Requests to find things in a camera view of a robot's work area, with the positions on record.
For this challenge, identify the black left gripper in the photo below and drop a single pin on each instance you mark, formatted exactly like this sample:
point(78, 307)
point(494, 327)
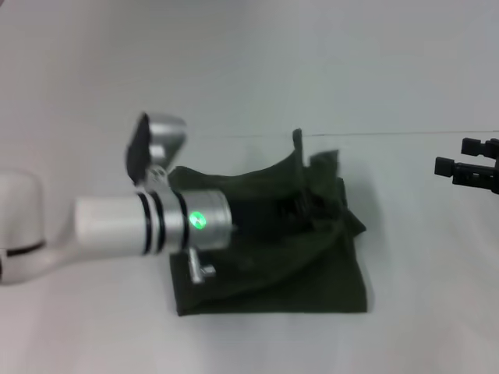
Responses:
point(253, 214)

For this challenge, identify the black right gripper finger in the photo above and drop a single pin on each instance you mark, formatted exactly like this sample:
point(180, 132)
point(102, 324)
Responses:
point(479, 147)
point(468, 173)

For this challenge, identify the dark green shirt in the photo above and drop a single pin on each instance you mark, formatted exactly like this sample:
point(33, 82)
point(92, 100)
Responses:
point(296, 265)

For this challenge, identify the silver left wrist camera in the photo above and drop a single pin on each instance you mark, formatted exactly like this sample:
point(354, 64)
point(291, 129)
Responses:
point(152, 144)

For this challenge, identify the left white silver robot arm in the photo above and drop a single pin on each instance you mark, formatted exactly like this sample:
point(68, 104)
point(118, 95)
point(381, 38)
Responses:
point(117, 226)

